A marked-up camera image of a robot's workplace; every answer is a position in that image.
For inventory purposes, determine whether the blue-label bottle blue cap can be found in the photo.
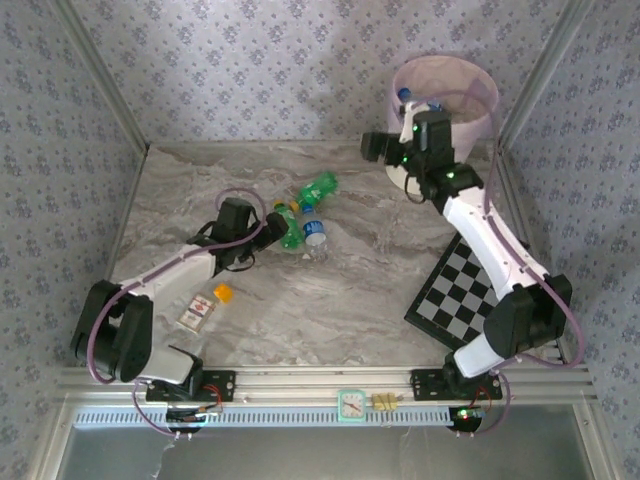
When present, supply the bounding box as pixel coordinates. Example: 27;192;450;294
301;204;330;262

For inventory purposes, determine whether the white trash bin with liner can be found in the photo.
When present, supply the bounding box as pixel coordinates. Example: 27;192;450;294
389;54;501;161

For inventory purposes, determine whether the red-label bottle yellow cap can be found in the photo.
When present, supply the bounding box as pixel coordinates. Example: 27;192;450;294
174;283;235;334

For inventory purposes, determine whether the black grey chessboard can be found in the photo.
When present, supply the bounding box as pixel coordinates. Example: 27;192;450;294
403;232;506;351

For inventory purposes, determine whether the small mint green clock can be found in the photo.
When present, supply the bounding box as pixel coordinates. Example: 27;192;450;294
336;389;368;426

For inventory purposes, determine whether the left circuit board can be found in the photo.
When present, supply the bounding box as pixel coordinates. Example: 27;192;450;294
165;407;212;434

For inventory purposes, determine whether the circuit board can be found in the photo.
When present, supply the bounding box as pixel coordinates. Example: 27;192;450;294
165;407;212;434
449;405;490;432

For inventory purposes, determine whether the grey metal panel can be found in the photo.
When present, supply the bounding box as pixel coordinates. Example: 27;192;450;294
54;424;599;480

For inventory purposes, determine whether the right circuit board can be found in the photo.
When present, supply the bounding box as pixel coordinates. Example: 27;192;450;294
449;405;490;432

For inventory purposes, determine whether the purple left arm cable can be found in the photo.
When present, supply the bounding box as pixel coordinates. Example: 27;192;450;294
87;187;266;441

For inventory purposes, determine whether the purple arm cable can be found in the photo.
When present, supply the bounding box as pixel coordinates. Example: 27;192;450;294
412;91;585;441
87;187;266;441

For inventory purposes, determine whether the thin black left gripper cable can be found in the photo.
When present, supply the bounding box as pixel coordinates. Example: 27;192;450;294
222;247;257;274

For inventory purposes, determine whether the wide aluminium side rail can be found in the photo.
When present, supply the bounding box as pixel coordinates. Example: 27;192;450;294
492;141;572;365

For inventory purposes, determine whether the narrow aluminium side rail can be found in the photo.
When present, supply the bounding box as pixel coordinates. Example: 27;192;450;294
92;143;152;321

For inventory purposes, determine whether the aluminium frame post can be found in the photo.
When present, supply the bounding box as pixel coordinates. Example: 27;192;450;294
47;0;152;154
494;0;599;151

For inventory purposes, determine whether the aluminium table rail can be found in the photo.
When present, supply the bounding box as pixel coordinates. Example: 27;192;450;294
52;363;600;407

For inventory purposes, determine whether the grey slotted cable duct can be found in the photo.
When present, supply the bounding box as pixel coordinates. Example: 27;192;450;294
74;402;485;429

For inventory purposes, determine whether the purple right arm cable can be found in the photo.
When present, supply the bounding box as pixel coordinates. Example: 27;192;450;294
412;91;585;441

